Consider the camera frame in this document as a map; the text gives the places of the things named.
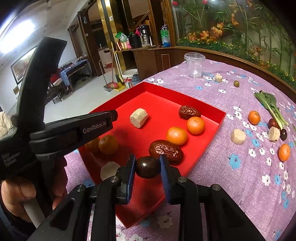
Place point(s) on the small orange tangerine far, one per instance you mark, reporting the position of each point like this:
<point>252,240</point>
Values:
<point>254,117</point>

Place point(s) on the person's left hand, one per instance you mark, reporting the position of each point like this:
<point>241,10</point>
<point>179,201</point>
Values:
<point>15,193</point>

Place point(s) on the orange tangerine edge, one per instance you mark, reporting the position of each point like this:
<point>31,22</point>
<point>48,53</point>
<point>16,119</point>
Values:
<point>93,145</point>

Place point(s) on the framed wall painting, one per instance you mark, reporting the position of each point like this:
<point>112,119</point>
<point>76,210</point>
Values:
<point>19,67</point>

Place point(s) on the white plastic bucket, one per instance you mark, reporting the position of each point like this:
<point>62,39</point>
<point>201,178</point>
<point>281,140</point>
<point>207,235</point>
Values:
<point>127,76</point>

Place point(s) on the long beige cake piece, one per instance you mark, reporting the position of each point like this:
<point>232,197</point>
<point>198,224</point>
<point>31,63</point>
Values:
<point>138,117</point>

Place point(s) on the flower and bamboo display case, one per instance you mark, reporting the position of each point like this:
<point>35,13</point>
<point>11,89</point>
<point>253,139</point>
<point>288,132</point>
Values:
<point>244,29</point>

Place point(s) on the blue cloth side table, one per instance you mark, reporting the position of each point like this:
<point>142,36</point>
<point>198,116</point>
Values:
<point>82,66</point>

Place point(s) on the dark plum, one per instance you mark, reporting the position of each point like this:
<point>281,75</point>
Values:
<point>147,167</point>
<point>283,134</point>

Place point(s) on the clear plastic cup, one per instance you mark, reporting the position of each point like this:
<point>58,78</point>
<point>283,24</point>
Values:
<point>194,62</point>

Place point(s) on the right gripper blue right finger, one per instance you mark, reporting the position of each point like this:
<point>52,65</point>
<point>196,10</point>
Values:
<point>171,186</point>

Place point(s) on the purple floral tablecloth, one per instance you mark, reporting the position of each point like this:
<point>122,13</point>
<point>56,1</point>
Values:
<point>251,173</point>

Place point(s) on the green bok choy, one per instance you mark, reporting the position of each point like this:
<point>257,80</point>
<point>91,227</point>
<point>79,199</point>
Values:
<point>268,101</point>

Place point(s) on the green label water bottle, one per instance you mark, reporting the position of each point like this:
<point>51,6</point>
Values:
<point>165,35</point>

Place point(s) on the small red jujube date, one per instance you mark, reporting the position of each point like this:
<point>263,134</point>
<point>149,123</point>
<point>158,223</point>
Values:
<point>186,112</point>

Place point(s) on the large red jujube date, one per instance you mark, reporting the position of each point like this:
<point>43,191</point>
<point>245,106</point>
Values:
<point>173,153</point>

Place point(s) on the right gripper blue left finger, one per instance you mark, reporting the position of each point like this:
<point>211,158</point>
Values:
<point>126,176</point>

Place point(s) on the beige cake cube far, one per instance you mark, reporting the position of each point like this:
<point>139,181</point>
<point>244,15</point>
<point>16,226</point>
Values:
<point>273,134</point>

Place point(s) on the person in red coat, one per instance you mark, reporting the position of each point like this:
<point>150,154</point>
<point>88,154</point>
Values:
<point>56,79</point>

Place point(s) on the grey thermos jug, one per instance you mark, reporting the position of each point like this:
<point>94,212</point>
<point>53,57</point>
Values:
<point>135,80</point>

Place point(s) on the small green olive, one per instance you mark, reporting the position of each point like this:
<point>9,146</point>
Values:
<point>236,83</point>

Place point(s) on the tiny beige cake piece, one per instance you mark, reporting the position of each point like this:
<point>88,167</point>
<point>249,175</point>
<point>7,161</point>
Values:
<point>218,78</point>

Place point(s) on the broom and dustpan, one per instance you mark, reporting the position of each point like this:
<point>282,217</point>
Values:
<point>117,83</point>

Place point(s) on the steel thermos flask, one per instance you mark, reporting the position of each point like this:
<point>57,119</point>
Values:
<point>145,35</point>

